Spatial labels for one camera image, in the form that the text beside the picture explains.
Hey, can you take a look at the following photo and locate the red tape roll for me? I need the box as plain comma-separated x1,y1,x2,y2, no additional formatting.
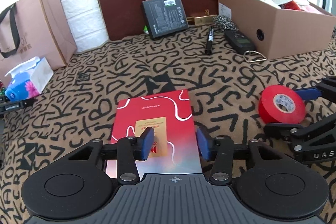
258,85,306,124

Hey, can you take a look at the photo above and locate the red white booklet box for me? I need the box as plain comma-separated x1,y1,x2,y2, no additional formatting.
110,89,202,176

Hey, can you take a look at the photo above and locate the black UGREEN product box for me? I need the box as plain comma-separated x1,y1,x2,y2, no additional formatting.
142,0,189,39

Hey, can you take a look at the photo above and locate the brown cardboard storage box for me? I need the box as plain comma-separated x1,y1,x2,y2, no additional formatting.
218,0,335,59

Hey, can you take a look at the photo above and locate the black digital hanging scale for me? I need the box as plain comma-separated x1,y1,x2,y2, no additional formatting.
224,30,267,63

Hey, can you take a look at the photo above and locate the black marker pen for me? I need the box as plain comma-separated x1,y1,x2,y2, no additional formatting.
205,26,214,55

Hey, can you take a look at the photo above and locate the steel wool scrubber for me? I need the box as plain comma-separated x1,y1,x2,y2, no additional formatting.
214,15,239,31

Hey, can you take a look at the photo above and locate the green bottle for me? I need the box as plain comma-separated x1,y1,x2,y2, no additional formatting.
143,26,149,34

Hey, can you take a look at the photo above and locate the tissue pack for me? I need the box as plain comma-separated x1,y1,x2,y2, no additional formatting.
5,56,54,102

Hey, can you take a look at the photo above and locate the gold rectangular box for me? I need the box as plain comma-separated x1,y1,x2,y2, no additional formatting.
187,15,217,26

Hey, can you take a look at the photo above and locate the pink paper shopping bag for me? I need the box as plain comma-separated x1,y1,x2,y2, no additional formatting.
1,0,77,86

